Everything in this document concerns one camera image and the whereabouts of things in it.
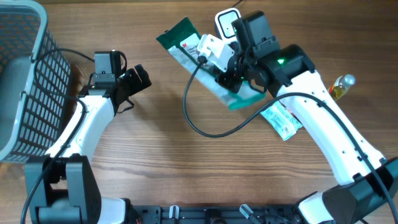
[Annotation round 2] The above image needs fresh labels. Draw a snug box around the green 3M package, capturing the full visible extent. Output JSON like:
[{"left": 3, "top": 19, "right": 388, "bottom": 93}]
[{"left": 156, "top": 17, "right": 266, "bottom": 110}]

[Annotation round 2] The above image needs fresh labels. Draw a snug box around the teal small packet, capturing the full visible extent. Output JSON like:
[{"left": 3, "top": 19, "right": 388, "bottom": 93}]
[{"left": 261, "top": 101, "right": 303, "bottom": 141}]

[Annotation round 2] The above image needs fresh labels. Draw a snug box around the yellow liquid bottle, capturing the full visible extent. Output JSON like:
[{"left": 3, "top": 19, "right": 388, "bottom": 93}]
[{"left": 328, "top": 74, "right": 356, "bottom": 101}]

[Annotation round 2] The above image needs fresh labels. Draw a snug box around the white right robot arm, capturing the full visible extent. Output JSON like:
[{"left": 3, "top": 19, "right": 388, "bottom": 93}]
[{"left": 215, "top": 8, "right": 397, "bottom": 223}]

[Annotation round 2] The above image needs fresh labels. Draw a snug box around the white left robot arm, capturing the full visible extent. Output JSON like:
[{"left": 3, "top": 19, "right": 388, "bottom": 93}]
[{"left": 21, "top": 50, "right": 152, "bottom": 223}]

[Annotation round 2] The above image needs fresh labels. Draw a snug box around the white barcode scanner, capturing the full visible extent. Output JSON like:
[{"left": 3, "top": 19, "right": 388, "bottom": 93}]
[{"left": 215, "top": 7, "right": 241, "bottom": 44}]

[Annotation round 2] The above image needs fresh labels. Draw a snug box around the grey plastic basket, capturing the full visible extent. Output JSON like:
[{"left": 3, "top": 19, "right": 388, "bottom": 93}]
[{"left": 1, "top": 1, "right": 72, "bottom": 163}]

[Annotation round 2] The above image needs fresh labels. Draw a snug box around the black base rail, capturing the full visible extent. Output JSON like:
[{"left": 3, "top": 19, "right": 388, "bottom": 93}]
[{"left": 124, "top": 197, "right": 352, "bottom": 224}]

